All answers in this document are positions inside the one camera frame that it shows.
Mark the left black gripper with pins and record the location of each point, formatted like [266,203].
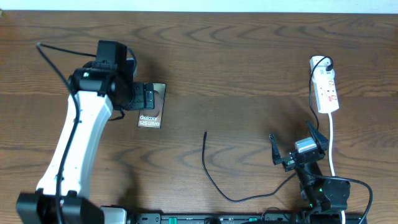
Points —
[140,100]

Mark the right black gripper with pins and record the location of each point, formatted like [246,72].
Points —
[288,165]

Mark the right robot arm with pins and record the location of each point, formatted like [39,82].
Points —
[327,196]

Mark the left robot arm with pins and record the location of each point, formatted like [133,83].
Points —
[95,90]

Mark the white charger plug adapter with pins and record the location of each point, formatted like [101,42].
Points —
[326,72]

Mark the white power strip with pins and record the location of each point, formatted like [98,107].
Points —
[325,90]

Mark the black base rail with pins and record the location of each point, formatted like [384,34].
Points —
[273,217]

